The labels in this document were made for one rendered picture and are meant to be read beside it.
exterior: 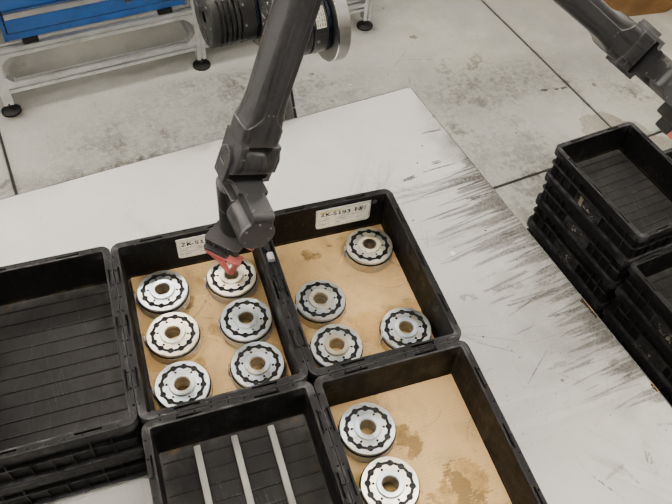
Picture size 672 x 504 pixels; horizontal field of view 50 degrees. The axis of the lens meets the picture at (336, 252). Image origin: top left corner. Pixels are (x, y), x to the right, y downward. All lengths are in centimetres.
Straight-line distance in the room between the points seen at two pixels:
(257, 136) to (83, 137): 215
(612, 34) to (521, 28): 257
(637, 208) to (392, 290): 105
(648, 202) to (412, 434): 129
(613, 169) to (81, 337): 168
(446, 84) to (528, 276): 175
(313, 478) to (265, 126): 63
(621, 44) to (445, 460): 78
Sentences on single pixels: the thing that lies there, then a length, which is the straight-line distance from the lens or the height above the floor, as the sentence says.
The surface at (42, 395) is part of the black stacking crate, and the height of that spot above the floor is 83.
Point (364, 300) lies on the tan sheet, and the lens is 152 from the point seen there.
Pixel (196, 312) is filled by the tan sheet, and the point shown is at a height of 83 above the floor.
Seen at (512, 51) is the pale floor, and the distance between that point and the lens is 370.
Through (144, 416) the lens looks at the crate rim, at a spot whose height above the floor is 93.
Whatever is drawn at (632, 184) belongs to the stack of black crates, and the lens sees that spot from 244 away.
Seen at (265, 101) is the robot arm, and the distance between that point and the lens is 103.
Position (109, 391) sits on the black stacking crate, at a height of 83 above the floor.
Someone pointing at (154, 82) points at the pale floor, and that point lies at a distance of 338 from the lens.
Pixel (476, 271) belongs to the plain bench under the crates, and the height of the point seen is 70.
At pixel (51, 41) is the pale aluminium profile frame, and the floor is 30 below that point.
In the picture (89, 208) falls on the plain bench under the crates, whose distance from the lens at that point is 191.
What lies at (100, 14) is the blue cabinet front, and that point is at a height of 35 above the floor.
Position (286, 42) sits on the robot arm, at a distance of 99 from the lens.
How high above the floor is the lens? 207
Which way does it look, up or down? 51 degrees down
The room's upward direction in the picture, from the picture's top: 5 degrees clockwise
